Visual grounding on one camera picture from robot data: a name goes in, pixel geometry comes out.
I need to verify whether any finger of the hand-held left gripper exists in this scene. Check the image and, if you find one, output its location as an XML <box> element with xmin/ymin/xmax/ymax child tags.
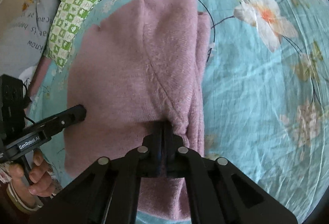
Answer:
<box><xmin>25</xmin><ymin>104</ymin><xmax>87</xmax><ymax>136</ymax></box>

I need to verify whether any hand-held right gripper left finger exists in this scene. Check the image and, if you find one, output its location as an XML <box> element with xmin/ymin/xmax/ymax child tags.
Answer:
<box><xmin>28</xmin><ymin>121</ymin><xmax>163</xmax><ymax>224</ymax></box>

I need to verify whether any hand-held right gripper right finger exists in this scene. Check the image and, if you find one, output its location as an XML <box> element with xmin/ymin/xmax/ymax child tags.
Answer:
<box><xmin>162</xmin><ymin>121</ymin><xmax>299</xmax><ymax>224</ymax></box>

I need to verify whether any pink knitted sweater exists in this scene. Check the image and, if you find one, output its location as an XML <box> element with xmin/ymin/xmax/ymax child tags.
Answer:
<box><xmin>64</xmin><ymin>0</ymin><xmax>212</xmax><ymax>222</ymax></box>

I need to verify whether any person's left hand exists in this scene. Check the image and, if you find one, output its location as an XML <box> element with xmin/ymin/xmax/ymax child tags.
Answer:
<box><xmin>7</xmin><ymin>149</ymin><xmax>56</xmax><ymax>198</ymax></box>

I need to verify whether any grey printed pillow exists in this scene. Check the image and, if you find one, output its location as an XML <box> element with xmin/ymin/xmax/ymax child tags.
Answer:
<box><xmin>0</xmin><ymin>0</ymin><xmax>61</xmax><ymax>92</ymax></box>

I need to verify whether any pale wrist bangle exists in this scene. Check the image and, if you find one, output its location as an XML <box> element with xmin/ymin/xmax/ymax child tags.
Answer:
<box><xmin>6</xmin><ymin>183</ymin><xmax>45</xmax><ymax>214</ymax></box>

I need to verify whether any green checkered pillow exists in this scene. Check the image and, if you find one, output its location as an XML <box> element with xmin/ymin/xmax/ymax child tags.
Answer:
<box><xmin>43</xmin><ymin>0</ymin><xmax>105</xmax><ymax>72</ymax></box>

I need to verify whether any teal floral bedsheet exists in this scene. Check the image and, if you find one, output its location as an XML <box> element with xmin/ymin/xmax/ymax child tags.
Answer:
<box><xmin>27</xmin><ymin>0</ymin><xmax>329</xmax><ymax>224</ymax></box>

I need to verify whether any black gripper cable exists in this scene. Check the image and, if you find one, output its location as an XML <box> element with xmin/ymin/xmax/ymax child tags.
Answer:
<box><xmin>22</xmin><ymin>82</ymin><xmax>39</xmax><ymax>125</ymax></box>

